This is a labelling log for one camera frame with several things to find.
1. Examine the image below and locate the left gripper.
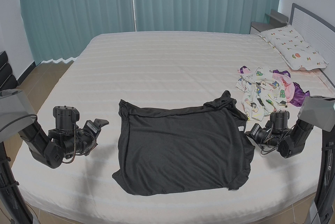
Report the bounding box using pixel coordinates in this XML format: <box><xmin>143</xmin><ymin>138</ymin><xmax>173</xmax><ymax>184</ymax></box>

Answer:
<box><xmin>76</xmin><ymin>119</ymin><xmax>110</xmax><ymax>153</ymax></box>

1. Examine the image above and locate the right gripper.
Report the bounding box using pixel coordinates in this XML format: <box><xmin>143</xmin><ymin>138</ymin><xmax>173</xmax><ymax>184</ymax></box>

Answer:
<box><xmin>252</xmin><ymin>130</ymin><xmax>273</xmax><ymax>148</ymax></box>

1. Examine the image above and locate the black T-shirt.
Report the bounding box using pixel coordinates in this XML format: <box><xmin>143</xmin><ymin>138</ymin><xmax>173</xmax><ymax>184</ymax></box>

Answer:
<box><xmin>112</xmin><ymin>90</ymin><xmax>256</xmax><ymax>196</ymax></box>

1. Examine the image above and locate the white printed pyjama top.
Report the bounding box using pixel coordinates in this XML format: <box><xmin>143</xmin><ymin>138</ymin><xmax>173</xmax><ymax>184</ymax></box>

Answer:
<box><xmin>235</xmin><ymin>66</ymin><xmax>288</xmax><ymax>121</ymax></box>

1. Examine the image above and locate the purple garment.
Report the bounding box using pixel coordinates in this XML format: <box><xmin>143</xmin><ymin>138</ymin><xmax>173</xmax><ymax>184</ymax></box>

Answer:
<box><xmin>238</xmin><ymin>66</ymin><xmax>311</xmax><ymax>108</ymax></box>

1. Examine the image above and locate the pink garment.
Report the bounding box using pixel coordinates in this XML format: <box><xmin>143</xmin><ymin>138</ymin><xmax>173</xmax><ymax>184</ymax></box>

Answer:
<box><xmin>272</xmin><ymin>72</ymin><xmax>296</xmax><ymax>103</ymax></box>

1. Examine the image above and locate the bed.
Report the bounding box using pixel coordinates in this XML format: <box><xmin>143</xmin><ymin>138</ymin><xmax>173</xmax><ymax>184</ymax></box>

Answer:
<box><xmin>12</xmin><ymin>3</ymin><xmax>335</xmax><ymax>221</ymax></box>

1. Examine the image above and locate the white printed pillow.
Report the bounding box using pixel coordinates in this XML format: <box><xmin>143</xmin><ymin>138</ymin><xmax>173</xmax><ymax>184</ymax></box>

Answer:
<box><xmin>255</xmin><ymin>24</ymin><xmax>329</xmax><ymax>71</ymax></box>

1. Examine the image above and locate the grey bedside table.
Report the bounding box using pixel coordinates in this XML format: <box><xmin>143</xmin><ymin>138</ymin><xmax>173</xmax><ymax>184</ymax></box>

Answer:
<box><xmin>250</xmin><ymin>9</ymin><xmax>289</xmax><ymax>35</ymax></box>

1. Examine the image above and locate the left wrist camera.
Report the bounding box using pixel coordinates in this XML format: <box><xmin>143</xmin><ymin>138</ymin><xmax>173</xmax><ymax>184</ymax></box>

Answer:
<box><xmin>86</xmin><ymin>119</ymin><xmax>102</xmax><ymax>132</ymax></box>

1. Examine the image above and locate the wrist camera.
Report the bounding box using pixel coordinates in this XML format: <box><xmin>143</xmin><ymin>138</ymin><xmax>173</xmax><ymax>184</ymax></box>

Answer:
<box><xmin>249</xmin><ymin>123</ymin><xmax>260</xmax><ymax>137</ymax></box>
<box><xmin>86</xmin><ymin>119</ymin><xmax>102</xmax><ymax>132</ymax></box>

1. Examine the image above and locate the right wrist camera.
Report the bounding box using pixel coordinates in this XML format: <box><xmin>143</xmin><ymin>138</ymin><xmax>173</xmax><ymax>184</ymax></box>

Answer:
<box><xmin>249</xmin><ymin>123</ymin><xmax>260</xmax><ymax>137</ymax></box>

